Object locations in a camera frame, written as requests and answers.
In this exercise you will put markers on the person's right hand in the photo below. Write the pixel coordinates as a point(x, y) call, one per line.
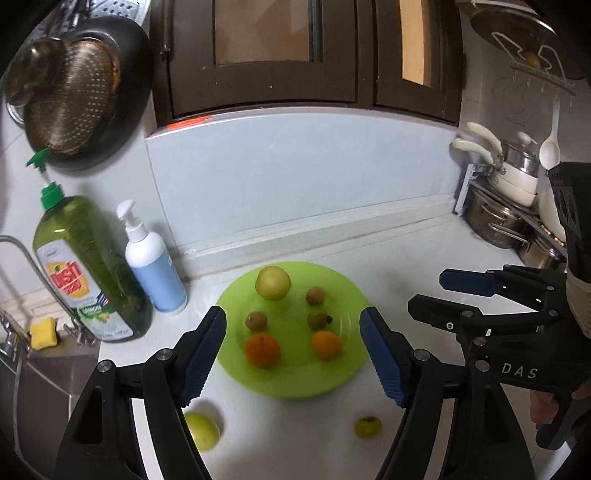
point(545, 408)

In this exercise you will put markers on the stainless steel sink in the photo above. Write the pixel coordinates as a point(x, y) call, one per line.
point(41, 392)

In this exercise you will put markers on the small stainless steel pot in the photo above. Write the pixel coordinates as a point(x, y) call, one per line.
point(540, 254)

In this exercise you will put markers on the white ceramic teapot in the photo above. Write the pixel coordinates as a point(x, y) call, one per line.
point(551, 217)

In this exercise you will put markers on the brass perforated colander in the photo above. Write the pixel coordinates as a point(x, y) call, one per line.
point(69, 101)

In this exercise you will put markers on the yellow sponge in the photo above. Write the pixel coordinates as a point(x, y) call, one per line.
point(44, 333)

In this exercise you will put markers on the green apple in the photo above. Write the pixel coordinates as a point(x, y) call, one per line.
point(202, 429)

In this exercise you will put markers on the small brass pot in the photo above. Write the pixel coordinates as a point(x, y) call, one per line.
point(27, 74)

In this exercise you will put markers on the black frying pan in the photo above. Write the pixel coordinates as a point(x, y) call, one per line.
point(129, 115)

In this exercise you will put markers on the white pump bottle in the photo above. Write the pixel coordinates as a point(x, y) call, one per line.
point(152, 272)

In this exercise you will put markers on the green dish soap bottle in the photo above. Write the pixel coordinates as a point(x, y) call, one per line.
point(83, 258)

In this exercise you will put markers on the dark wooden window frame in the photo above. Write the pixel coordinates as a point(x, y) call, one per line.
point(184, 69)

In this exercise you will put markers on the white pot rack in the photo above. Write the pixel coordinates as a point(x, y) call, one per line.
point(464, 189)

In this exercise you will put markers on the green plastic plate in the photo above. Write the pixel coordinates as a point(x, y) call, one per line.
point(295, 374)

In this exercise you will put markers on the large stainless steel pot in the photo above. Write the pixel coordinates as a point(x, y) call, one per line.
point(494, 219)

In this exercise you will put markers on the large orange mandarin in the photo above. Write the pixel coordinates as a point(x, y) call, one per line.
point(262, 350)

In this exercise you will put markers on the thin chrome gooseneck faucet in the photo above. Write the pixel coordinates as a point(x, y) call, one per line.
point(85, 334)

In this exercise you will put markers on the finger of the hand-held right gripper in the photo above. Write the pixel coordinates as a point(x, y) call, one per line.
point(438, 311)
point(466, 282)

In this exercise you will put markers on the round metal steamer plate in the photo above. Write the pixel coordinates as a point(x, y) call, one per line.
point(120, 9)

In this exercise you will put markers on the stainless lidded pot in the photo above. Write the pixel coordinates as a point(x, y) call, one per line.
point(521, 159)

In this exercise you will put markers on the small brown fruit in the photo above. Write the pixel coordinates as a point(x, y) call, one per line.
point(316, 295)
point(254, 321)

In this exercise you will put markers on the white plastic ladle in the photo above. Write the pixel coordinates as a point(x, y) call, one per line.
point(549, 154)

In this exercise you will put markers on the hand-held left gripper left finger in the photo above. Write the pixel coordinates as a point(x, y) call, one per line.
point(203, 355)

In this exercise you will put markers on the small green tomato with stem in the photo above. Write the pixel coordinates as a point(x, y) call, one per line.
point(318, 319)

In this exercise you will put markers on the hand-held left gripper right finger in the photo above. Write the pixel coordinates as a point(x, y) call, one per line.
point(383, 355)

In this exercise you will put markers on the yellow-green apple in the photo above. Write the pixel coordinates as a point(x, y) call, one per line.
point(273, 282)

